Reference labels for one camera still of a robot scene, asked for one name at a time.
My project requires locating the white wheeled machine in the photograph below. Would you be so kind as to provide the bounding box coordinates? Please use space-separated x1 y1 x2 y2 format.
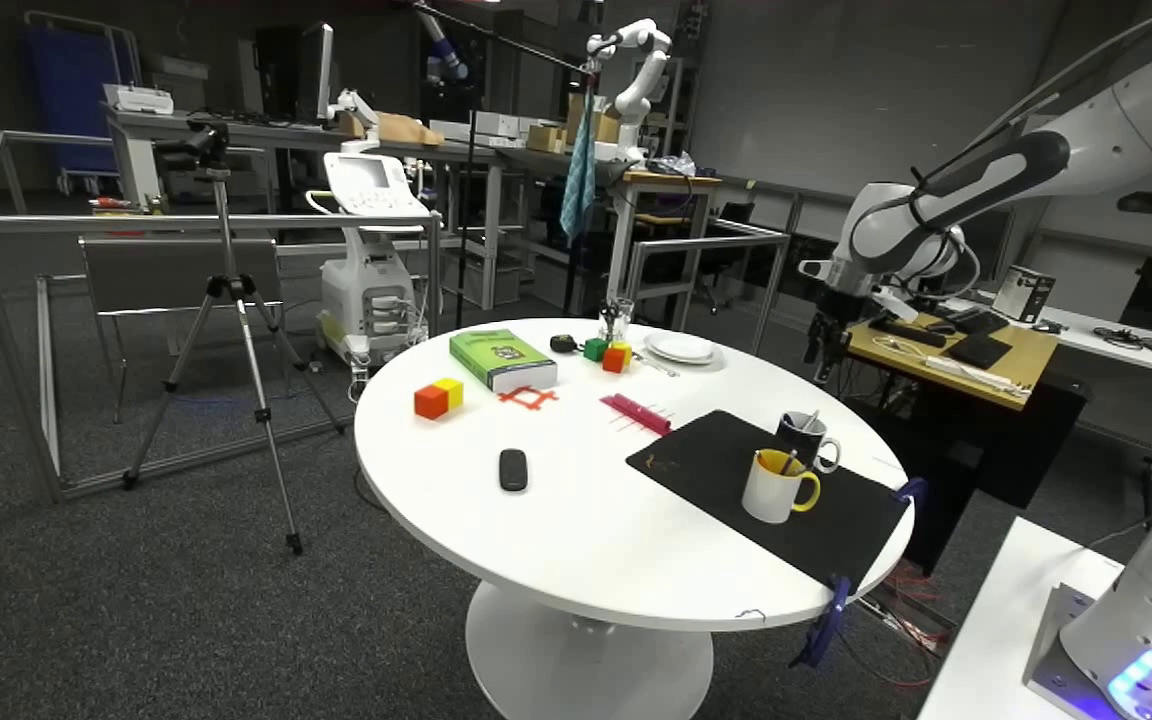
305 150 434 376

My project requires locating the small glass with sticks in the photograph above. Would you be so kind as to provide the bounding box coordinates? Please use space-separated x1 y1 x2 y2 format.
600 301 637 348

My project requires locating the cluttered background table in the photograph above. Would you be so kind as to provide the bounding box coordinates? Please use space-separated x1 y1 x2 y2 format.
331 113 578 315

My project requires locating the black camera on tripod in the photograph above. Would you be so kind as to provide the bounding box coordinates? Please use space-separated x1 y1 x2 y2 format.
180 116 236 171

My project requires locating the teal cloth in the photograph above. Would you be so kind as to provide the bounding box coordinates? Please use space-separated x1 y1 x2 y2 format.
554 113 603 252

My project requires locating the black table mat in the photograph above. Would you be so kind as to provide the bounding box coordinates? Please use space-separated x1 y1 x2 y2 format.
624 409 920 592

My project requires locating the black and white mug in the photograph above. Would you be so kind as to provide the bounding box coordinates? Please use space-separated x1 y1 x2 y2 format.
770 409 843 479

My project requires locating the pink ruler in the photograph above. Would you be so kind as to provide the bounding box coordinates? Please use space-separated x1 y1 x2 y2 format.
600 391 676 442

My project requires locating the white round table pedestal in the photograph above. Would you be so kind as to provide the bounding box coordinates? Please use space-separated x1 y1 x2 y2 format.
458 576 721 720

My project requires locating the small white plate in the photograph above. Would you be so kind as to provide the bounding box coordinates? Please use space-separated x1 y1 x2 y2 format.
647 331 721 366

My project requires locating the camera tripod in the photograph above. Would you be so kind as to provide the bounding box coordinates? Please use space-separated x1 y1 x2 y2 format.
120 163 346 562

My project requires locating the large white plate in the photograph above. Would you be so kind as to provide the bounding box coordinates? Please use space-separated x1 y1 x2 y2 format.
639 331 728 373

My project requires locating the orange plastic frame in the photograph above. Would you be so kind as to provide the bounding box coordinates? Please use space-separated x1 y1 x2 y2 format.
494 381 563 411

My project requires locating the grey panel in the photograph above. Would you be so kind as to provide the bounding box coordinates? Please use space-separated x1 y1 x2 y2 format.
77 235 287 319

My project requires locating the green book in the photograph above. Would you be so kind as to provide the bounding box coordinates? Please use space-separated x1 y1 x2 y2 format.
445 323 563 402

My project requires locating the black oval object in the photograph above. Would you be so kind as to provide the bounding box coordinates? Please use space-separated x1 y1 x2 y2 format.
494 444 530 497

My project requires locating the black boom stand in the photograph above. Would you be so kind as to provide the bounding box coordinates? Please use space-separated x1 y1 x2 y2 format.
401 0 606 331

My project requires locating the wooden desk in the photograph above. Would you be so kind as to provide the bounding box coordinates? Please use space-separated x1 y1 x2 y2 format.
838 307 1063 415

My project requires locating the aluminium frame table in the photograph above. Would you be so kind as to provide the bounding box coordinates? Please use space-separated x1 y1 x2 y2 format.
600 167 807 354

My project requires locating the white mug yellow handle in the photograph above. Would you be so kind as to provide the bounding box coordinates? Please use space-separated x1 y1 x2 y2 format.
734 444 824 527

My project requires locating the aluminium frame railing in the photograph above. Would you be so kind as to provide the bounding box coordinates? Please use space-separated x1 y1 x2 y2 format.
0 128 449 502

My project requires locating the white robot platform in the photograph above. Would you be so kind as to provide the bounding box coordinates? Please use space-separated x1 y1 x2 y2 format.
912 518 1126 720

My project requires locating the blue cabinet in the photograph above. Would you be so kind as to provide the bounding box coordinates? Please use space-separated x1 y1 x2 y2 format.
24 12 138 185

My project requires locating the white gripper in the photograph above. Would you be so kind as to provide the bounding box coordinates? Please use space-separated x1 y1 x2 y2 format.
862 282 940 331

